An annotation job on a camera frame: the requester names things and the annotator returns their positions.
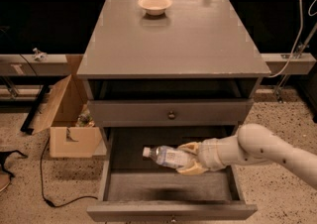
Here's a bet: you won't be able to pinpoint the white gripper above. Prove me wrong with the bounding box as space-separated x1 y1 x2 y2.
176 138 226 175

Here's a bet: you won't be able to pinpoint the blue plastic bottle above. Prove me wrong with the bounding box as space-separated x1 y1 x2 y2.
143 146 193 169

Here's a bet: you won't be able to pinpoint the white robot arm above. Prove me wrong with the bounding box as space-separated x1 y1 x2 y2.
177 124 317 189

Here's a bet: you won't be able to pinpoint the closed grey top drawer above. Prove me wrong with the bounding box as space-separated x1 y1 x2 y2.
88 99 254 127

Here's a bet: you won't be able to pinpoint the open grey middle drawer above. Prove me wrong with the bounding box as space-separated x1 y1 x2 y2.
87 126 257 223

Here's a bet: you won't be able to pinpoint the grey drawer cabinet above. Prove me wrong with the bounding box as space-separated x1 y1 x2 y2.
76 0 272 224

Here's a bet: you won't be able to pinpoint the items inside cardboard box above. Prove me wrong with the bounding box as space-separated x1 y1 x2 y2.
75 105 95 127

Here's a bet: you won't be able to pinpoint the open cardboard box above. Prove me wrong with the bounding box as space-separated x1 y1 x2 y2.
32 56 106 158

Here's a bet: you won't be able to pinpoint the white bowl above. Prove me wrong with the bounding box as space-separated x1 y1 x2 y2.
138 0 172 16

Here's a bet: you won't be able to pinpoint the small clear object on ledge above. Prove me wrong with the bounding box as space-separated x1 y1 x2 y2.
33 48 48 61

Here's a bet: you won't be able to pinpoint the black object at left edge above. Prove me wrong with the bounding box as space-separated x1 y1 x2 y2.
0 149 30 178

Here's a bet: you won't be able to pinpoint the black floor cable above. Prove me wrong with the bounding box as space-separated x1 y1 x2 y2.
39 137 99 208

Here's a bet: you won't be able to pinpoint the white hanging cable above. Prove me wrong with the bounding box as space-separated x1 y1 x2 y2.
266 0 305 79

